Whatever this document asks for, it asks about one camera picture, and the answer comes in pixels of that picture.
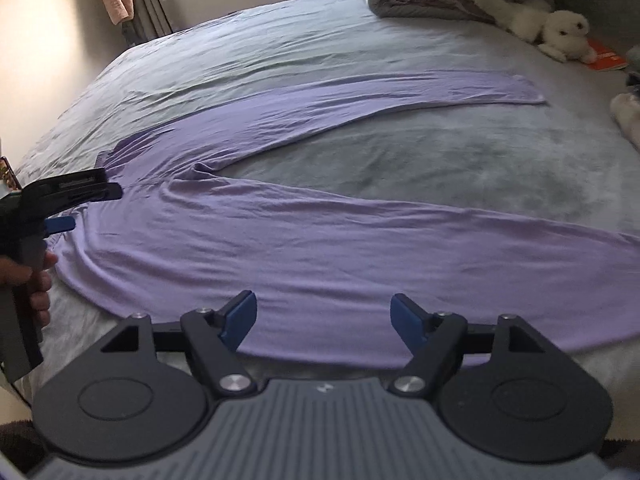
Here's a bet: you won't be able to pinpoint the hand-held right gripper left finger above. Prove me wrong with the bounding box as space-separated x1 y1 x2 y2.
102 290 258 398

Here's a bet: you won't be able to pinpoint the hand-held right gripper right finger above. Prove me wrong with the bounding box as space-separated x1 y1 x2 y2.
390 294 551 396

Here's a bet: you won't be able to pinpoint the purple sweater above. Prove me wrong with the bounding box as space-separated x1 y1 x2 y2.
52 70 640 368

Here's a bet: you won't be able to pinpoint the folded white clothes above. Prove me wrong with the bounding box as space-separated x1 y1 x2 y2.
609 91 640 152

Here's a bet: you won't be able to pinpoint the person's left hand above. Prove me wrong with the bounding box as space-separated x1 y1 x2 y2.
0 252 58 331

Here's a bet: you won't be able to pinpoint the smartphone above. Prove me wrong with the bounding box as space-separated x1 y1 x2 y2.
0 155 22 197

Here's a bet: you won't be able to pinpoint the grey bed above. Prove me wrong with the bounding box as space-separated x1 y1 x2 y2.
0 0 640 411

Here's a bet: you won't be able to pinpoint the grey curtain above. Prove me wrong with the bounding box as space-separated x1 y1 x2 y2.
117 0 174 43

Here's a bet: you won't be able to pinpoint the white plush toy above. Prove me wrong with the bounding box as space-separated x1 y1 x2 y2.
470 0 598 64

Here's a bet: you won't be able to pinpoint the orange packet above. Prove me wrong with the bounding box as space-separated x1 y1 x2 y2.
582 37 629 72

